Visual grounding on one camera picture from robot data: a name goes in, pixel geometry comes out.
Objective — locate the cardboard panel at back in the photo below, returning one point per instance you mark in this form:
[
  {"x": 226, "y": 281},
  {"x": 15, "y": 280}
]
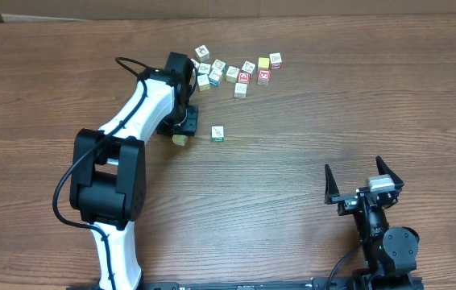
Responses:
[{"x": 201, "y": 9}]

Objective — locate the soccer ball wooden block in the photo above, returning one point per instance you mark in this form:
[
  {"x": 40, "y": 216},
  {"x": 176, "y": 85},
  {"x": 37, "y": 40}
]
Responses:
[{"x": 196, "y": 66}]

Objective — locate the far right white block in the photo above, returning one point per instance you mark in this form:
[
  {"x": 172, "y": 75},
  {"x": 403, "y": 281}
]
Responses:
[{"x": 275, "y": 60}]

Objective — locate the red face wooden block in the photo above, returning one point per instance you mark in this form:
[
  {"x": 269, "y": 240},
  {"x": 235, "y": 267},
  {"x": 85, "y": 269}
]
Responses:
[{"x": 244, "y": 78}]

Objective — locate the white tilted picture block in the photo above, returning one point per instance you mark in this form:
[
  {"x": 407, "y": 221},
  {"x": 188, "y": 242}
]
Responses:
[{"x": 248, "y": 67}]

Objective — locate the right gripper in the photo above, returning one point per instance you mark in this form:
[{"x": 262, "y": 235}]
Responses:
[{"x": 348, "y": 202}]

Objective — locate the green sided wooden block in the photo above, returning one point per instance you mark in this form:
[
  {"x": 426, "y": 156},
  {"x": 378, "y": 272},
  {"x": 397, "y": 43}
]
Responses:
[{"x": 217, "y": 133}]

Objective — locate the sailboat blue wooden block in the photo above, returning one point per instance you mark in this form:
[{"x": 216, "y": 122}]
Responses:
[{"x": 215, "y": 77}]

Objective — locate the yellow sided gift block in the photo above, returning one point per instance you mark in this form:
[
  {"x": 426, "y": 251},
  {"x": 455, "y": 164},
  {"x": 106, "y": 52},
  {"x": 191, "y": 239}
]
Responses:
[{"x": 203, "y": 82}]

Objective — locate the top red picture block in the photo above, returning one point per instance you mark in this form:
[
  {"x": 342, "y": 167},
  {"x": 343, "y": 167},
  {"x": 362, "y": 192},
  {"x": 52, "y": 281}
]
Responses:
[{"x": 202, "y": 53}]

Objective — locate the red letter wooden block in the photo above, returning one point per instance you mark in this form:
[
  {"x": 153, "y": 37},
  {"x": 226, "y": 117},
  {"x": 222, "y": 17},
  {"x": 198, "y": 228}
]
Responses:
[{"x": 263, "y": 77}]

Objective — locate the lower white wooden block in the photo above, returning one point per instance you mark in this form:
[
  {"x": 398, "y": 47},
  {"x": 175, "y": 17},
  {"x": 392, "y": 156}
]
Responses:
[{"x": 240, "y": 90}]

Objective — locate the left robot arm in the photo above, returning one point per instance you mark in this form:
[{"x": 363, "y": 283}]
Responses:
[{"x": 108, "y": 174}]

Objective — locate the ice cream wooden block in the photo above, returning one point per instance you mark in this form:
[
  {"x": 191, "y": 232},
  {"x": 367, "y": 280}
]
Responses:
[{"x": 204, "y": 69}]

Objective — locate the yellow top wooden block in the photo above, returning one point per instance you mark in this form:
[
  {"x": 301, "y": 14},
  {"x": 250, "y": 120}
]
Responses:
[{"x": 263, "y": 63}]

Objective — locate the letter L wooden block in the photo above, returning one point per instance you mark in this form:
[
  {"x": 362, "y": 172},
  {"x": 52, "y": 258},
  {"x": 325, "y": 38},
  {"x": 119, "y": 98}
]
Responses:
[{"x": 180, "y": 140}]

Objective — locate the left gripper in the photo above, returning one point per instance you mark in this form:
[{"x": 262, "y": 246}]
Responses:
[{"x": 189, "y": 126}]

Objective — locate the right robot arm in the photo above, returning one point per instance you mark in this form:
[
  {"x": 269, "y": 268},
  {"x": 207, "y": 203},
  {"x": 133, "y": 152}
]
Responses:
[{"x": 389, "y": 252}]

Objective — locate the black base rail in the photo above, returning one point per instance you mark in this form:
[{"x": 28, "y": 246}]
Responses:
[{"x": 313, "y": 284}]

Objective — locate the blue sided picture block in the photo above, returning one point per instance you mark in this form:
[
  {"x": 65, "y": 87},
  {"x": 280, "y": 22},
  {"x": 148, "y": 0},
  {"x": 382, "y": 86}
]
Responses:
[{"x": 219, "y": 65}]

